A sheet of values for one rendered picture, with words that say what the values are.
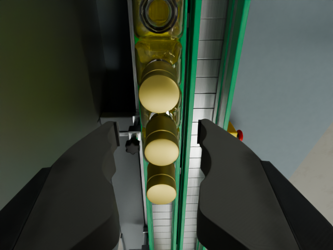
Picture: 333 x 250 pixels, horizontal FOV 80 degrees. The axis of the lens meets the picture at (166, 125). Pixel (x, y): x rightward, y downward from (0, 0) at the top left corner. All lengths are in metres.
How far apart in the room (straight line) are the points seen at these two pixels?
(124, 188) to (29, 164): 0.46
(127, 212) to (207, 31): 0.58
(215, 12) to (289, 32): 0.27
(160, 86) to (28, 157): 0.13
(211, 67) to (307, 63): 0.33
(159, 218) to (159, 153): 0.58
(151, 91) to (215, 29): 0.31
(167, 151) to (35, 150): 0.13
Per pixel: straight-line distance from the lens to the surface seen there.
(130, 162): 0.58
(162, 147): 0.19
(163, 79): 0.16
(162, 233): 0.83
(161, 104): 0.17
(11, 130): 0.20
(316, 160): 2.21
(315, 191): 2.51
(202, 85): 0.47
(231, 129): 0.63
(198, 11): 0.35
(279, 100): 0.72
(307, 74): 0.73
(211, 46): 0.45
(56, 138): 0.26
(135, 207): 0.71
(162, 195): 0.23
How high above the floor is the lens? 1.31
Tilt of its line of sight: 60 degrees down
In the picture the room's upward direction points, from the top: 176 degrees clockwise
